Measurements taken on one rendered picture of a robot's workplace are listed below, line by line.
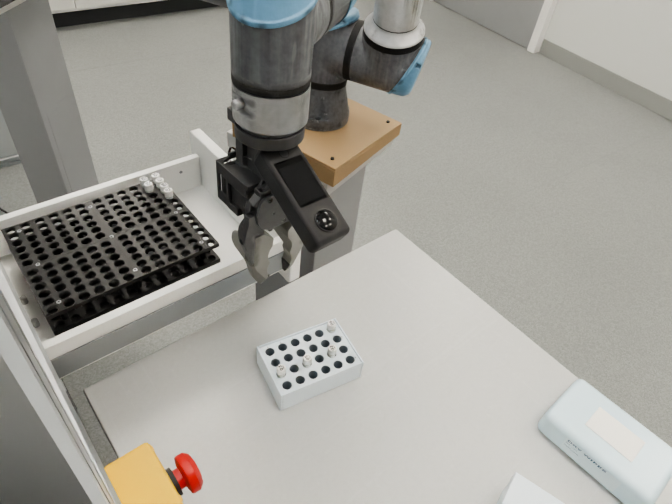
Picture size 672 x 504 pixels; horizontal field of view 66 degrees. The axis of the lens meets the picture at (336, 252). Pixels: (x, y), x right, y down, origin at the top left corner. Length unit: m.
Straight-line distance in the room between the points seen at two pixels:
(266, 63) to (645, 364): 1.81
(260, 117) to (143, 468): 0.34
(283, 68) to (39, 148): 1.28
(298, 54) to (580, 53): 3.58
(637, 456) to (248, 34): 0.66
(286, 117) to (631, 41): 3.42
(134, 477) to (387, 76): 0.81
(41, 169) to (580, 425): 1.51
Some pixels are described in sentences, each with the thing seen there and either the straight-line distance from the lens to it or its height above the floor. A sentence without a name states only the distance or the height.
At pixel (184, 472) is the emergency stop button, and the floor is 0.89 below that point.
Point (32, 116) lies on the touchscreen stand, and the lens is 1.64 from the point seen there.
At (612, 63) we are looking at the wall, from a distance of 3.89.
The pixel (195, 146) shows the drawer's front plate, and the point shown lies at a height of 0.91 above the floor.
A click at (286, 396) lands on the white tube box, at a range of 0.69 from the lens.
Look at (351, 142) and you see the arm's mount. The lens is 1.12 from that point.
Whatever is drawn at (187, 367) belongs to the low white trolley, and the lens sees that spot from 0.76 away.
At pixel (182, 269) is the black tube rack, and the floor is 0.87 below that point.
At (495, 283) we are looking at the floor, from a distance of 2.06.
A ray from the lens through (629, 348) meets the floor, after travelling 2.10.
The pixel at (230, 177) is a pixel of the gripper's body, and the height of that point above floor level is 1.05.
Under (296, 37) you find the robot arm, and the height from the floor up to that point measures 1.22.
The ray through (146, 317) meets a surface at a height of 0.87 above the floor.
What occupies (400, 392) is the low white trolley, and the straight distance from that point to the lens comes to 0.75.
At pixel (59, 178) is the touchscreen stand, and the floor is 0.41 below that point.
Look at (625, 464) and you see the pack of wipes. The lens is 0.77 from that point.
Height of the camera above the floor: 1.39
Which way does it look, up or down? 44 degrees down
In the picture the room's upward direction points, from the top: 8 degrees clockwise
